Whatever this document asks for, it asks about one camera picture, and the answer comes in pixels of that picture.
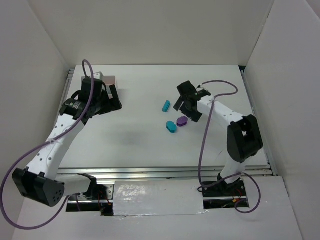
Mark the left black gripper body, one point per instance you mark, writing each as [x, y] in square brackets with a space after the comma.
[108, 100]

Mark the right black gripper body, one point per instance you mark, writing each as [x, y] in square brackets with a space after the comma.
[187, 109]

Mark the teal long lego brick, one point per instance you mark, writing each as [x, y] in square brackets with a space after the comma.
[166, 106]

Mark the purple rounded lego brick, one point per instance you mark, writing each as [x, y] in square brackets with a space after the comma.
[181, 121]

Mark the teal rounded lego brick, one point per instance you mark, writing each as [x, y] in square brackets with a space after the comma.
[171, 126]

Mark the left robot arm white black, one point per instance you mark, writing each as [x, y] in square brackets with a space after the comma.
[39, 180]

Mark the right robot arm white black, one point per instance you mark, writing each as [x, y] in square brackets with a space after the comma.
[243, 136]

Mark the white divided container right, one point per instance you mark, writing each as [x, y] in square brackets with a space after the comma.
[110, 80]

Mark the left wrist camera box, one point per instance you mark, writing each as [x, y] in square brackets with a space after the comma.
[98, 76]

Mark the side aluminium rail right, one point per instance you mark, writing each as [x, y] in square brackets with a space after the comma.
[255, 109]

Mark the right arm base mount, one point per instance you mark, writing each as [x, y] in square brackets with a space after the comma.
[221, 196]

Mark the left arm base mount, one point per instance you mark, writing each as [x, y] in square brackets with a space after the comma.
[101, 202]

